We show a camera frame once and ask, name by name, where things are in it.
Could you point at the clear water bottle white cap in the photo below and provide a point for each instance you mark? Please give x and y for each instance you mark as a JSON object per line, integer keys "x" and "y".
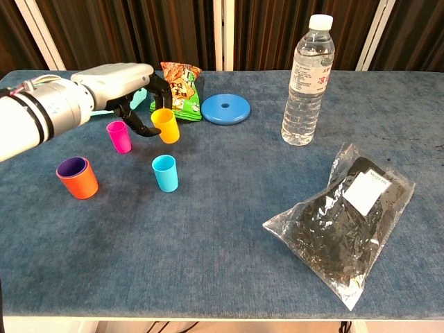
{"x": 305, "y": 104}

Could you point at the dark slatted partition panel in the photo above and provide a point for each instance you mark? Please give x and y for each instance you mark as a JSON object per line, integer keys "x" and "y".
{"x": 138, "y": 31}
{"x": 419, "y": 34}
{"x": 14, "y": 34}
{"x": 270, "y": 34}

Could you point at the blue table cloth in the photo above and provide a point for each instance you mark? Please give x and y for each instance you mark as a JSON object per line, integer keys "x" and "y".
{"x": 208, "y": 225}

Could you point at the purple plastic cup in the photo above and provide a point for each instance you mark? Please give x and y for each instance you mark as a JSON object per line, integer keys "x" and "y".
{"x": 71, "y": 168}

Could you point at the white partition frame post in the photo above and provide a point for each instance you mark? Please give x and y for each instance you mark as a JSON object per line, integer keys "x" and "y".
{"x": 376, "y": 34}
{"x": 223, "y": 34}
{"x": 41, "y": 34}

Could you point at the blue plastic disc with hole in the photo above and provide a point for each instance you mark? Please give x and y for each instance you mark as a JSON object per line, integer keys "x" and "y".
{"x": 239, "y": 109}

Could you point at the teal cleaning cloth package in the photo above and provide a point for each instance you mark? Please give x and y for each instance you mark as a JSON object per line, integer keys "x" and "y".
{"x": 140, "y": 97}

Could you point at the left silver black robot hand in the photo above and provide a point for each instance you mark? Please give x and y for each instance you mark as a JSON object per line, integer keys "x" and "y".
{"x": 114, "y": 81}

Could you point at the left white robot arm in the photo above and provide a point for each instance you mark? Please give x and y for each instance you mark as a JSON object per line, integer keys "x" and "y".
{"x": 34, "y": 118}

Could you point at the clear bag with dark contents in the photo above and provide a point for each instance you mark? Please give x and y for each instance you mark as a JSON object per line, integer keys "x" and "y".
{"x": 333, "y": 236}

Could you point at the large orange plastic cup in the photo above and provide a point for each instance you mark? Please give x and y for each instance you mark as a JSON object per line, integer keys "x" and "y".
{"x": 81, "y": 187}

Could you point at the pink plastic cup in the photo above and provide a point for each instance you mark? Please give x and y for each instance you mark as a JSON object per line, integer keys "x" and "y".
{"x": 120, "y": 140}

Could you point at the green orange snack bag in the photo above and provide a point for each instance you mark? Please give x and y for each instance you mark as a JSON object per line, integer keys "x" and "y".
{"x": 184, "y": 100}

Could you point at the yellow plastic cup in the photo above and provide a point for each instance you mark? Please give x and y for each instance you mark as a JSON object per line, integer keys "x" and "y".
{"x": 169, "y": 130}

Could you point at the cyan plastic cup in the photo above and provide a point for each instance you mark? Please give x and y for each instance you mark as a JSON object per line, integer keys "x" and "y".
{"x": 166, "y": 178}

